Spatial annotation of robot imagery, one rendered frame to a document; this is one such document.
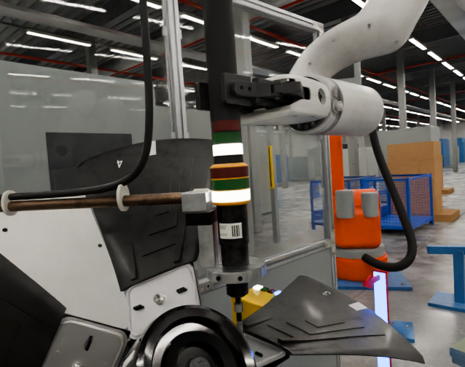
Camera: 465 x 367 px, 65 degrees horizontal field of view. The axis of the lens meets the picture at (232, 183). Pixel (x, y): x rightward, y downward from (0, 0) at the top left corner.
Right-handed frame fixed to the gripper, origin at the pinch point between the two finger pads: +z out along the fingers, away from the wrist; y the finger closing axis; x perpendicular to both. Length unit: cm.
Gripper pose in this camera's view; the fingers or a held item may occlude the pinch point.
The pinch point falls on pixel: (222, 93)
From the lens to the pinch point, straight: 42.6
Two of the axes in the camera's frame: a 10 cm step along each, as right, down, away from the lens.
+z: -7.4, 0.7, -6.7
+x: -0.5, -10.0, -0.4
